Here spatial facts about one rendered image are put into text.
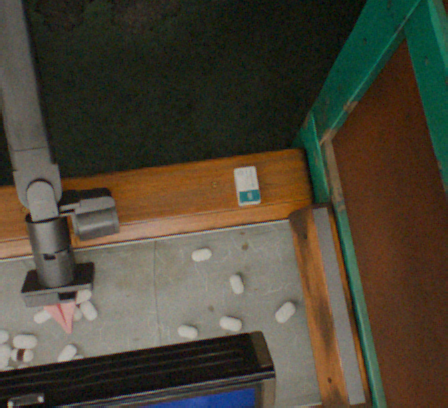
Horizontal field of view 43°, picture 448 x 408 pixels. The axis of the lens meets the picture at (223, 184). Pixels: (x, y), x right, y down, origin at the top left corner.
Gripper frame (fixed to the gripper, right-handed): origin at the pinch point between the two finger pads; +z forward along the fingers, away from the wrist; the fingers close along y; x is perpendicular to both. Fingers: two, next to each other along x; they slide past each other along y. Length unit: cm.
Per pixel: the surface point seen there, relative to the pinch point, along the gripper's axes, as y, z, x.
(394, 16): 42, -45, -21
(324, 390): 36.9, 8.3, -13.0
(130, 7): 13, -36, 123
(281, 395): 31.6, 13.3, -7.5
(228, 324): 24.7, 2.6, -1.8
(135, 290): 10.5, -2.1, 4.5
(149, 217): 14.2, -12.6, 9.2
